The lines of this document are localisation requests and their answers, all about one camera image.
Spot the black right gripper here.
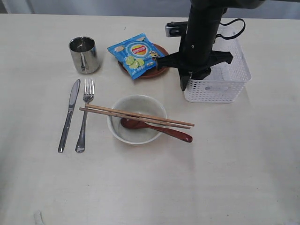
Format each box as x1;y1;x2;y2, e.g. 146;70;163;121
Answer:
156;21;233;91

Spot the white plastic perforated basket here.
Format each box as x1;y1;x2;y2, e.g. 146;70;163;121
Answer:
184;38;252;103

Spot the brown round wooden plate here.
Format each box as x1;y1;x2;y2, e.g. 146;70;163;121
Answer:
118;43;169;79

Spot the blue chips bag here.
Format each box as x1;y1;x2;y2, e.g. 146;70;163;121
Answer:
107;33;166;80

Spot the dark red wooden spoon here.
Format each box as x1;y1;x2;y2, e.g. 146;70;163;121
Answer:
120;118;193;143

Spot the pale green ceramic bowl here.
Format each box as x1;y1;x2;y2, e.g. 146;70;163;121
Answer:
107;95;167;145

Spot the silver metal fork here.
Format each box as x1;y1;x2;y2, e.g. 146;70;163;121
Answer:
75;78;95;153

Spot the wooden chopstick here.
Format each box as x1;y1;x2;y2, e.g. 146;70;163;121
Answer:
79;107;191;129
86;104;195;127

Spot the stainless steel cup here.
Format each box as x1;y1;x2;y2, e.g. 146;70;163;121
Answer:
69;36;100;74

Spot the silver metal knife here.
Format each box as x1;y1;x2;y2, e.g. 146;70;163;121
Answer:
58;79;81;153

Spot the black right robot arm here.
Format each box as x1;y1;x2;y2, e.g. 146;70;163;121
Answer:
157;0;264;91

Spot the white curtain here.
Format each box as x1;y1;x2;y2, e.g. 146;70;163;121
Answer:
0;0;300;19

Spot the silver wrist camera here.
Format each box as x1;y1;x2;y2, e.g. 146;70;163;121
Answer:
165;21;188;38

